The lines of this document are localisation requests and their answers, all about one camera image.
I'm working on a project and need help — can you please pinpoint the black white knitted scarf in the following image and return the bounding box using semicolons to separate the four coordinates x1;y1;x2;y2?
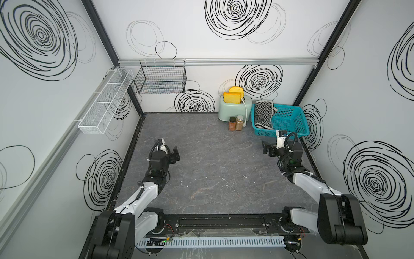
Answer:
254;100;278;130

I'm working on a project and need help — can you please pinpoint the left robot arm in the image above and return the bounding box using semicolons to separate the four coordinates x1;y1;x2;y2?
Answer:
87;139;180;259

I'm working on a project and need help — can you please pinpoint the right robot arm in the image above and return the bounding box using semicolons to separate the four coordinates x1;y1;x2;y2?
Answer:
262;131;368;246

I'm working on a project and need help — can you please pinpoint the teal plastic basket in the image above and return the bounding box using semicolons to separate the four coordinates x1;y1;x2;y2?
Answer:
251;104;309;138

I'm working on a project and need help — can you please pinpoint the silver lid spice jar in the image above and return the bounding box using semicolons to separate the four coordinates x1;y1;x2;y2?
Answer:
235;115;244;131

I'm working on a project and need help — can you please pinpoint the dark lid spice jar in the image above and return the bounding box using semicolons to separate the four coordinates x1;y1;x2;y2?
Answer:
229;117;237;131

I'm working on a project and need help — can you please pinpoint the mint green toaster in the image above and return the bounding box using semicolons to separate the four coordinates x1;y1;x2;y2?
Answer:
218;96;252;122

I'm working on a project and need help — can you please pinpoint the front yellow toast slice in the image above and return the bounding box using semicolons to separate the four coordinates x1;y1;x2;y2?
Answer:
223;92;243;104

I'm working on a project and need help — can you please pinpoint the yellow toast slice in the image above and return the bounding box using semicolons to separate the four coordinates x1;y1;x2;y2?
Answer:
228;86;244;98
223;92;243;104

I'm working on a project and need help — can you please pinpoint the rear yellow toast slice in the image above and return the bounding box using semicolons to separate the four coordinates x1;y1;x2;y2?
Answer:
228;86;244;98

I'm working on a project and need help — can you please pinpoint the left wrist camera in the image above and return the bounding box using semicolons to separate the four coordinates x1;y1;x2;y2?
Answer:
155;138;170;154

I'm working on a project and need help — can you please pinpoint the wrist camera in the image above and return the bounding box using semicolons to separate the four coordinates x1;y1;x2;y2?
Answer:
276;130;288;149
155;138;170;154

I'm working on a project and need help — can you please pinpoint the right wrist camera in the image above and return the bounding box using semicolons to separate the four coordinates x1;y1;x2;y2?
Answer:
276;130;288;149

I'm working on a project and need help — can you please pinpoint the white toaster cable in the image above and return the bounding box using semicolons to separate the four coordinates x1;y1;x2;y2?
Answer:
240;98;249;127

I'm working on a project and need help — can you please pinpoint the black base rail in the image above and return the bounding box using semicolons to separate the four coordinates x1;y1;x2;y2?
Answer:
137;214;313;238

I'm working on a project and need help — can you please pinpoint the white wire wall shelf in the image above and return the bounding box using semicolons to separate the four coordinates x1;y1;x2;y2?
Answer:
78;68;134;134

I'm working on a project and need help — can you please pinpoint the black wire wall basket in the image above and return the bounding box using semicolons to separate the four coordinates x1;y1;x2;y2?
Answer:
134;59;187;95

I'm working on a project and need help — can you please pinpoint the grey slotted cable duct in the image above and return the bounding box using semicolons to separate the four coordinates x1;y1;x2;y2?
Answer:
136;236;286;249

